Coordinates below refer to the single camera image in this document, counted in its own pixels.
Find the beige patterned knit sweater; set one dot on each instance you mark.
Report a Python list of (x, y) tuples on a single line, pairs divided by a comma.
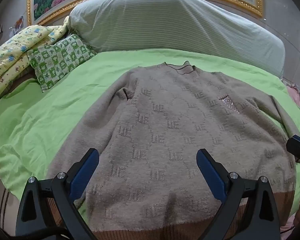
[(165, 130)]

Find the yellow printed quilt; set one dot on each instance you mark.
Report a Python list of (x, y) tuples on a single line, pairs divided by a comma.
[(12, 52)]

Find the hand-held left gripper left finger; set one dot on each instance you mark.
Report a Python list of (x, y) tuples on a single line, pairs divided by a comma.
[(85, 175)]

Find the light green bedsheet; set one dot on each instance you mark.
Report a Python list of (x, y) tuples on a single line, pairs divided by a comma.
[(52, 105)]

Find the green checkered small pillow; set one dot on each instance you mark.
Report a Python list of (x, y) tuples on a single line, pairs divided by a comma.
[(57, 60)]

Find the bird wall sticker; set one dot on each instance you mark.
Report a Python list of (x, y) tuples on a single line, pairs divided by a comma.
[(18, 22)]

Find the large striped pillow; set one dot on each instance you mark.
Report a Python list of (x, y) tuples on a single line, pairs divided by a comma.
[(165, 22)]

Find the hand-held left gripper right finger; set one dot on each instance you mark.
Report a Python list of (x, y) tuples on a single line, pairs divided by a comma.
[(210, 175)]

